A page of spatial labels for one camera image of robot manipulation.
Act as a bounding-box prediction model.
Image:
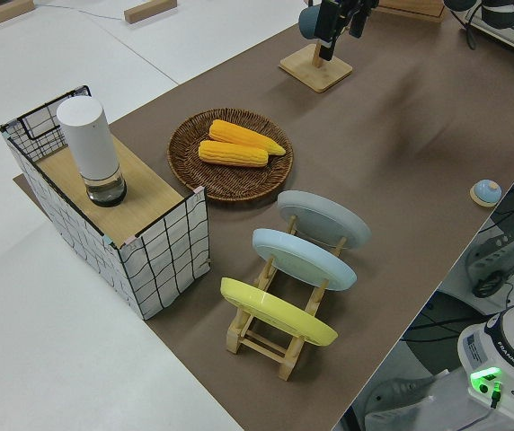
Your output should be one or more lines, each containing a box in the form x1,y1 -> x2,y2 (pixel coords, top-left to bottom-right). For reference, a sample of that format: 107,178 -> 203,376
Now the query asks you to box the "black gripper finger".
317,0 -> 340,62
348,0 -> 368,38

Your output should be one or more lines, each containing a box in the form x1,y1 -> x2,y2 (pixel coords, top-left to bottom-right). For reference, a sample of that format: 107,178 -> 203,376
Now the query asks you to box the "light wooden drawer cabinet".
376,0 -> 448,20

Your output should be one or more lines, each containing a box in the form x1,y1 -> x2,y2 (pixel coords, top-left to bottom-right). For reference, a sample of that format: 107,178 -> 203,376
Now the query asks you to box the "dark blue mug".
297,4 -> 325,42

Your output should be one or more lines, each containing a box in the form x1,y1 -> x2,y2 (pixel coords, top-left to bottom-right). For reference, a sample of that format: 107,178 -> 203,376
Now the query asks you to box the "wooden mug rack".
279,26 -> 354,94

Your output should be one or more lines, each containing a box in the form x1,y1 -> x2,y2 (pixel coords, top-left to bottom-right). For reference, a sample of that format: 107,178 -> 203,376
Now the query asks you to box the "brown table mat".
13,0 -> 514,431

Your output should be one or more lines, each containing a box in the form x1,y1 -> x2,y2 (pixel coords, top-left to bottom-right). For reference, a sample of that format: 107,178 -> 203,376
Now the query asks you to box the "yellow corn cob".
198,139 -> 270,169
208,119 -> 288,157

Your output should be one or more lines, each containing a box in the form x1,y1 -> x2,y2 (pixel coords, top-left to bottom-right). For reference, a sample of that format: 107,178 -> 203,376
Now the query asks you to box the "white toaster oven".
463,0 -> 514,62

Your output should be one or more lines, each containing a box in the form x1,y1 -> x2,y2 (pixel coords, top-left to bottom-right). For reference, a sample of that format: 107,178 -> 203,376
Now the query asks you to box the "grey plate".
276,189 -> 372,251

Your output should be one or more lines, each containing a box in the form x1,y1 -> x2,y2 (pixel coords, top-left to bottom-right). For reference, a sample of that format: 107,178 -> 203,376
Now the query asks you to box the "brown wicker basket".
167,107 -> 295,203

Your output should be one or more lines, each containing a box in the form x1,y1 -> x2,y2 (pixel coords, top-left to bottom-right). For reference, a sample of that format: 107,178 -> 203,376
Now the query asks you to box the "blue service bell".
470,179 -> 503,207

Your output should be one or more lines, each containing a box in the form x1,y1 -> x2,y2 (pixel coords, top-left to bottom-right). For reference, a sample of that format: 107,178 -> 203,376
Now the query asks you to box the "light blue plate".
252,227 -> 358,293

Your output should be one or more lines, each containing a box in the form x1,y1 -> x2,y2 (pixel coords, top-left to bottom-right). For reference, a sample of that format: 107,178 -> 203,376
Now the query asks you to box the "white cylinder bottle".
56,96 -> 128,208

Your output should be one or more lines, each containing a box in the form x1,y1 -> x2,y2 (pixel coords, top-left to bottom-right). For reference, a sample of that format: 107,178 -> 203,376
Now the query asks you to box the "white power strip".
465,219 -> 514,288

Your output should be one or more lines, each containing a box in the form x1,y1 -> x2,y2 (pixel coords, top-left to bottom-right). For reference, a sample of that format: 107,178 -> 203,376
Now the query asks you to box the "yellow plate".
219,277 -> 340,347

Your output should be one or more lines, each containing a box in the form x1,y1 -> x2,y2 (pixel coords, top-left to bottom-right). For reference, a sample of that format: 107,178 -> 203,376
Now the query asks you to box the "wooden plate rack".
226,214 -> 349,382

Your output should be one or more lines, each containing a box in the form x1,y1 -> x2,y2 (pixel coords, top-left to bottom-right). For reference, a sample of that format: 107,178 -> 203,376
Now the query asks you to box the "wire grid wooden shelf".
0,84 -> 212,321

